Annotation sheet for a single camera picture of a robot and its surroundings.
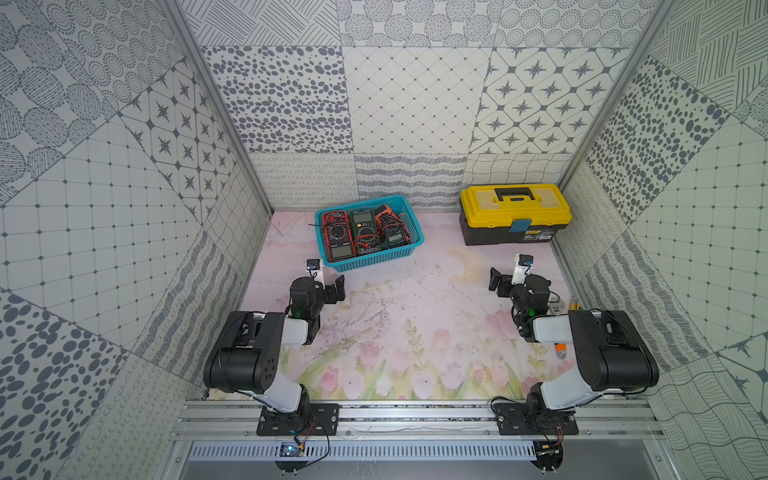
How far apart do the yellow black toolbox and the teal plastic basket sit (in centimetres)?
21

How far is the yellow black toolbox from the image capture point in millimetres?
1001

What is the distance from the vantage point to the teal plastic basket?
98 centimetres
